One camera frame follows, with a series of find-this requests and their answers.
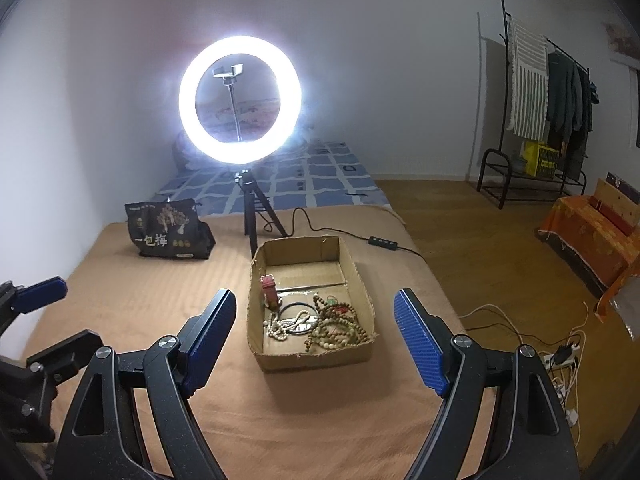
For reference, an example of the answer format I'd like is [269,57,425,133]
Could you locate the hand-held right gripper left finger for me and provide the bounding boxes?
[52,287,238,480]

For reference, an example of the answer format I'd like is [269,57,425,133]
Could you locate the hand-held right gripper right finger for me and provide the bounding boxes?
[393,287,583,480]

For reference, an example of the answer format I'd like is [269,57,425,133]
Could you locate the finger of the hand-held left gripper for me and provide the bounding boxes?
[22,329,106,396]
[0,276,68,333]

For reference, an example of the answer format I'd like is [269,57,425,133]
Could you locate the white pearl necklace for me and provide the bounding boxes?
[264,310,311,344]

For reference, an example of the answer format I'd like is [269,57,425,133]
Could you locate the brown wooden bead necklace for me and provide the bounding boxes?
[302,294,374,354]

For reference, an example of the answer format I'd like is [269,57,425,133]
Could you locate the cardboard box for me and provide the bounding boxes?
[247,235,377,373]

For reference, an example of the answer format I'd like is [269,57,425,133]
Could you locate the thin dark blue bangle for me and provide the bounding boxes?
[277,301,321,337]

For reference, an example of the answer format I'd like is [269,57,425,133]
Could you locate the black printed bag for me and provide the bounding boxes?
[124,199,217,261]

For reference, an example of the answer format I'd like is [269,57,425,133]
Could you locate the black tripod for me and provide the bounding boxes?
[232,167,289,259]

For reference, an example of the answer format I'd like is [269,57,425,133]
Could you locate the white power strip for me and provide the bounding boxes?
[542,341,584,367]

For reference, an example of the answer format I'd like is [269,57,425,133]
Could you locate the black clothes rack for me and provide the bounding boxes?
[476,0,601,210]

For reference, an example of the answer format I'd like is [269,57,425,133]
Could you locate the orange cloth-covered furniture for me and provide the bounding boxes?
[536,194,640,307]

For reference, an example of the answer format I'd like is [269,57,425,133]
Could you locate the folded patterned quilt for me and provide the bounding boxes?
[172,97,313,173]

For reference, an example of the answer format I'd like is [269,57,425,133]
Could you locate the wooden board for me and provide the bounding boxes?
[594,172,640,233]

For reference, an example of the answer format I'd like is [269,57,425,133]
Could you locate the phone holder clamp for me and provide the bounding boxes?
[212,63,246,82]

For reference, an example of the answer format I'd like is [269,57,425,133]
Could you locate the white striped towel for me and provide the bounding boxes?
[505,16,550,139]

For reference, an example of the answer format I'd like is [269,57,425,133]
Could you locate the dark hanging jackets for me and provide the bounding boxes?
[545,51,597,177]

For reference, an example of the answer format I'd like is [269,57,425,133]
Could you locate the black cable with controller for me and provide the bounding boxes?
[270,207,427,262]

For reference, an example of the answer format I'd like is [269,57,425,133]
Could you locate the white ring light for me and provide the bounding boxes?
[178,35,303,166]

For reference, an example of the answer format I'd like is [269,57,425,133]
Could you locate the wall poster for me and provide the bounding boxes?
[605,21,640,69]

